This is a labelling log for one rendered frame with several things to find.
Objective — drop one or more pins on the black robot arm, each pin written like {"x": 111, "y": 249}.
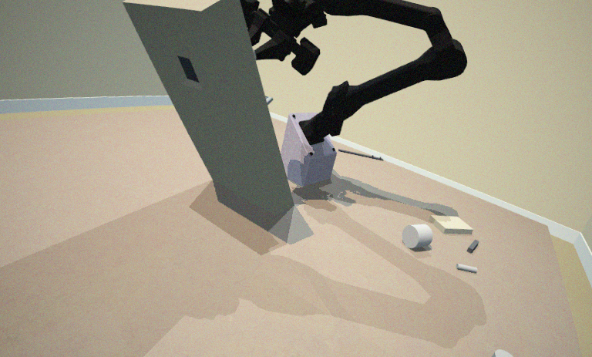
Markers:
{"x": 445, "y": 59}

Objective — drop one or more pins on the cream flat box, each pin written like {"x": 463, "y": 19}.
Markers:
{"x": 450, "y": 225}

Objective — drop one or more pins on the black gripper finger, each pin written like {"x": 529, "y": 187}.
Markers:
{"x": 255, "y": 28}
{"x": 275, "y": 48}

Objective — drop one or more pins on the dark grey rectangular bar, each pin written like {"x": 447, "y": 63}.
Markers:
{"x": 472, "y": 246}

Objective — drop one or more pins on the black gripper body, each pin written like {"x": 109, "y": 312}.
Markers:
{"x": 306, "y": 54}

